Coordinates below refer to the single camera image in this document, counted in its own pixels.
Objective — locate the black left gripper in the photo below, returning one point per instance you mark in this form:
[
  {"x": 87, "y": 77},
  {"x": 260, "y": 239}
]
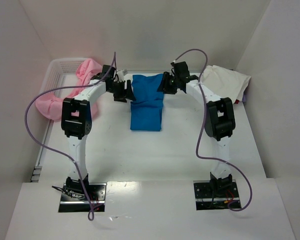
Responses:
[{"x": 120, "y": 90}]

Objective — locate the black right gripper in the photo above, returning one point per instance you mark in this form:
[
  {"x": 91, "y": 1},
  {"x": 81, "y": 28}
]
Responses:
[{"x": 169, "y": 84}]

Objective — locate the blue t shirt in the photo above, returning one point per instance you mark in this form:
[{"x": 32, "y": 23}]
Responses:
[{"x": 147, "y": 109}]

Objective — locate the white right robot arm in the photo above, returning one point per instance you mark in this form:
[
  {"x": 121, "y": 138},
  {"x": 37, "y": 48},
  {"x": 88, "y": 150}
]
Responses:
[{"x": 218, "y": 120}]

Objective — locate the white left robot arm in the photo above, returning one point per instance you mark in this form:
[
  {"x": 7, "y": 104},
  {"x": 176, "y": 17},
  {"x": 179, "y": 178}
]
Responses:
[{"x": 77, "y": 121}]

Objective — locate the white folded t shirt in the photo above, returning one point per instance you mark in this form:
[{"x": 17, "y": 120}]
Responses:
[{"x": 225, "y": 82}]

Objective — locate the white plastic basket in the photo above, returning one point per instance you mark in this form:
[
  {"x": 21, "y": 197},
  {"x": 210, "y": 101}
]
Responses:
[{"x": 61, "y": 72}]

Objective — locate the pink t shirt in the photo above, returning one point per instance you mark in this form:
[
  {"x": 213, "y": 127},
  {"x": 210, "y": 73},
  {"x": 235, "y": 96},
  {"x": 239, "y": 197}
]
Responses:
[{"x": 50, "y": 104}]

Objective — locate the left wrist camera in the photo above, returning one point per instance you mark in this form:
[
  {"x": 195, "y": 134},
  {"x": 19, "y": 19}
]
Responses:
[{"x": 120, "y": 75}]

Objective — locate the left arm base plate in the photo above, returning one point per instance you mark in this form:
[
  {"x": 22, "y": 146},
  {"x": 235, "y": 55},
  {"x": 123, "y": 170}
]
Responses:
[{"x": 73, "y": 202}]

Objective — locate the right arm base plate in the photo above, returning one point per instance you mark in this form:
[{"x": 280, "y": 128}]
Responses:
[{"x": 206, "y": 199}]

